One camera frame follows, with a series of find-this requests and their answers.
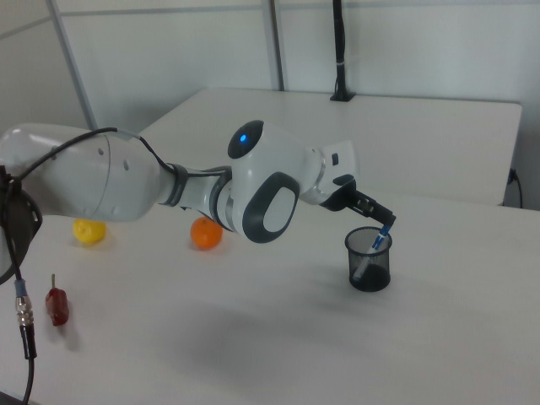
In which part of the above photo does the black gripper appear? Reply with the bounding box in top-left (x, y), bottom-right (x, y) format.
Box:
top-left (323, 176), bottom-right (398, 231)

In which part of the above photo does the blue and white marker pen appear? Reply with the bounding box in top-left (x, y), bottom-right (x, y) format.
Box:
top-left (352, 225), bottom-right (392, 283)

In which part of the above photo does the black mesh pen cup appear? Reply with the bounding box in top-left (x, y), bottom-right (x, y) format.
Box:
top-left (343, 226), bottom-right (394, 293)

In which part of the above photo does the white side table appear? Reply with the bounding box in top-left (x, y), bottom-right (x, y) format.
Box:
top-left (137, 87), bottom-right (524, 208)

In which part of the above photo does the orange mandarin fruit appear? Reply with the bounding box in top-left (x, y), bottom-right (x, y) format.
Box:
top-left (190, 217), bottom-right (224, 251)

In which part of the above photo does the yellow toy pear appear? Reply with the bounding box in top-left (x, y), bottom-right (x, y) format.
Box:
top-left (72, 218), bottom-right (107, 245)

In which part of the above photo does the red chili pepper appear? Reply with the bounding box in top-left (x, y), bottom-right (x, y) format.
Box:
top-left (45, 273), bottom-right (70, 327)

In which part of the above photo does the black hanging wall cable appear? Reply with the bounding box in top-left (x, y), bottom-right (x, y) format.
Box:
top-left (507, 167), bottom-right (525, 209)

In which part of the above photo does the black camera stand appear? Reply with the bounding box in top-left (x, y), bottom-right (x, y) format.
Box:
top-left (329, 0), bottom-right (355, 103)

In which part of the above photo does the aluminium corner partition post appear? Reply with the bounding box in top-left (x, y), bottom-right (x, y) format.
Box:
top-left (47, 0), bottom-right (99, 131)

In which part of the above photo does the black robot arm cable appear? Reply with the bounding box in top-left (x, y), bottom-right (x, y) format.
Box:
top-left (0, 126), bottom-right (181, 405)

